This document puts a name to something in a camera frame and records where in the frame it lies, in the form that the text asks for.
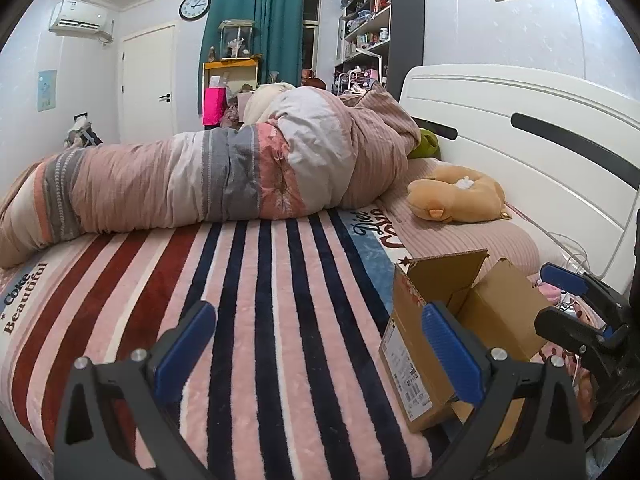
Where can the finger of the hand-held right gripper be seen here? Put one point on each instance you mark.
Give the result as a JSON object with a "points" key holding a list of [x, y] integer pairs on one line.
{"points": [[565, 325], [565, 277]]}

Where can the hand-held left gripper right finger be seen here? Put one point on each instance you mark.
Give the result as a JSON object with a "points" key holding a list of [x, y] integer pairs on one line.
{"points": [[452, 355]]}

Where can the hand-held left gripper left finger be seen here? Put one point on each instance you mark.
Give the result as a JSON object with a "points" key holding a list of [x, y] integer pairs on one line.
{"points": [[185, 350]]}

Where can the cardboard box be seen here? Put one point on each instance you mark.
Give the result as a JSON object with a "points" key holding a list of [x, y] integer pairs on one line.
{"points": [[505, 300]]}

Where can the striped fleece blanket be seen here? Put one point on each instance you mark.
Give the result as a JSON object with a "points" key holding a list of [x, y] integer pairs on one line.
{"points": [[275, 310]]}

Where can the white bed headboard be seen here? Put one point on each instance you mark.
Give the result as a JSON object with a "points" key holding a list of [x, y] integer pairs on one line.
{"points": [[525, 160]]}

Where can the tan plush toy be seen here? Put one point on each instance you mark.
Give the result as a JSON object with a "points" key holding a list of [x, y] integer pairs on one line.
{"points": [[465, 200]]}

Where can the rolled pink grey duvet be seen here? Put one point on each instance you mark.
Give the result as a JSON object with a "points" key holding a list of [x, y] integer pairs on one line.
{"points": [[200, 175]]}

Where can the green plush toy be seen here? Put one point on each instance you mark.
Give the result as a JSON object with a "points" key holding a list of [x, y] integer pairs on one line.
{"points": [[427, 145]]}

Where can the pink bag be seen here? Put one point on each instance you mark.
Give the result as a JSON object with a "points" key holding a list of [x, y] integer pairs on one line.
{"points": [[213, 107]]}

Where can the cream pillow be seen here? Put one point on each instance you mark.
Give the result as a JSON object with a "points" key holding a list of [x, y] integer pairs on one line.
{"points": [[265, 100]]}

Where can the white door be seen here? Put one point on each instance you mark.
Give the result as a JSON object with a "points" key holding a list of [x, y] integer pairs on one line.
{"points": [[147, 75]]}

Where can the yellow shelf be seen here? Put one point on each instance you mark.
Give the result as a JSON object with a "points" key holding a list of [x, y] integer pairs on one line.
{"points": [[230, 65]]}

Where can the reddish brown plush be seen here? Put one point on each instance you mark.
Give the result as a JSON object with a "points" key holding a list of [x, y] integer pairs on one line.
{"points": [[315, 82]]}

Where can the dark bookshelf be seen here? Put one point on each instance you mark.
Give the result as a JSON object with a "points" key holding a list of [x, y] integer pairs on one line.
{"points": [[405, 20]]}

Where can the glass display case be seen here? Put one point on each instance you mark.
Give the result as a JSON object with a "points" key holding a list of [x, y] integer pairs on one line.
{"points": [[237, 40]]}

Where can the teal curtain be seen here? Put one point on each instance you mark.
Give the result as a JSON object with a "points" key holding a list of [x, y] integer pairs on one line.
{"points": [[265, 30]]}

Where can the window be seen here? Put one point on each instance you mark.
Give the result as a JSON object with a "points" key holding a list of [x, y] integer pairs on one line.
{"points": [[312, 35]]}

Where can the white air conditioner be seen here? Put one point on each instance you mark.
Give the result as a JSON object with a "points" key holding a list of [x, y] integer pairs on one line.
{"points": [[77, 17]]}

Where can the small blue wall poster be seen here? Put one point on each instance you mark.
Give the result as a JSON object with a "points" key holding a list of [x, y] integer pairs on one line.
{"points": [[47, 90]]}

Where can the round wall clock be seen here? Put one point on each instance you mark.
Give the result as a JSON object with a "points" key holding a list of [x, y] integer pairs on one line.
{"points": [[195, 6]]}

